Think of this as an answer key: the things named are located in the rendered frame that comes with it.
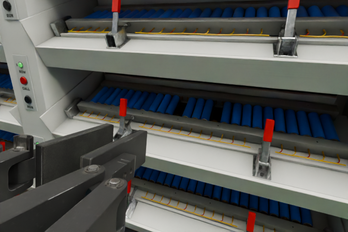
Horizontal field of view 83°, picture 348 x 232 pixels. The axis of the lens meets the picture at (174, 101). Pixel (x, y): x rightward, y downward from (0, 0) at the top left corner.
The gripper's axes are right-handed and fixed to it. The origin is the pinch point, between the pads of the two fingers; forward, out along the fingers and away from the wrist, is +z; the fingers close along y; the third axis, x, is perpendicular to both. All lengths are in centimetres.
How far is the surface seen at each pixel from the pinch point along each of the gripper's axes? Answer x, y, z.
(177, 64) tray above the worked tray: 8.3, -0.4, 17.7
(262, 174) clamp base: -7.9, 14.5, 21.3
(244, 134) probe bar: -3.0, 11.1, 25.7
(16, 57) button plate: 7.6, -35.7, 17.0
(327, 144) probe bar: -2.3, 23.9, 26.0
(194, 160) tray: -8.2, 3.1, 21.6
